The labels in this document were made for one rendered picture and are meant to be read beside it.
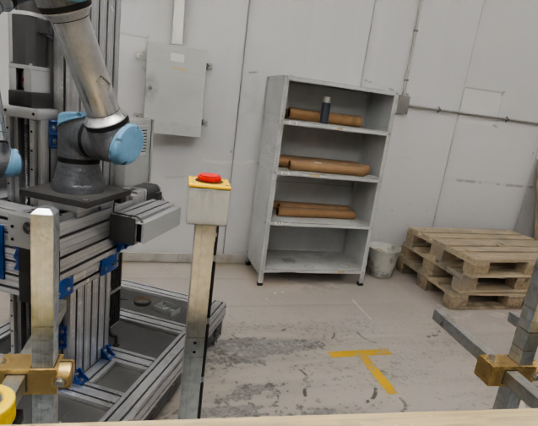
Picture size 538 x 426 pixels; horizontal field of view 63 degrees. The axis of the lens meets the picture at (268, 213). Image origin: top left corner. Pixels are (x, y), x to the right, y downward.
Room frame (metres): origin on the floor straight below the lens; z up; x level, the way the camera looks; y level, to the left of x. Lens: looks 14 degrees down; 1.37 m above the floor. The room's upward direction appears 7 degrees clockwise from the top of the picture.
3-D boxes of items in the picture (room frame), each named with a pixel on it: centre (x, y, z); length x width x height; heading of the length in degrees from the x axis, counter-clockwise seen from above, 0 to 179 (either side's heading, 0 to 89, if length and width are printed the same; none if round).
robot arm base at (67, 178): (1.27, 0.58, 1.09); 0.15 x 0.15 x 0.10
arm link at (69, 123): (1.27, 0.57, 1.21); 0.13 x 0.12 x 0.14; 65
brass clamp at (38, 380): (0.67, 0.38, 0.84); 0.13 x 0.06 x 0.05; 103
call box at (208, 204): (0.73, 0.11, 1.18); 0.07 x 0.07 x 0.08; 13
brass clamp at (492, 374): (0.89, -0.59, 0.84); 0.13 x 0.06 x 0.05; 103
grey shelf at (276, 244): (3.43, -0.35, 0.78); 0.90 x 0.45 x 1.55; 107
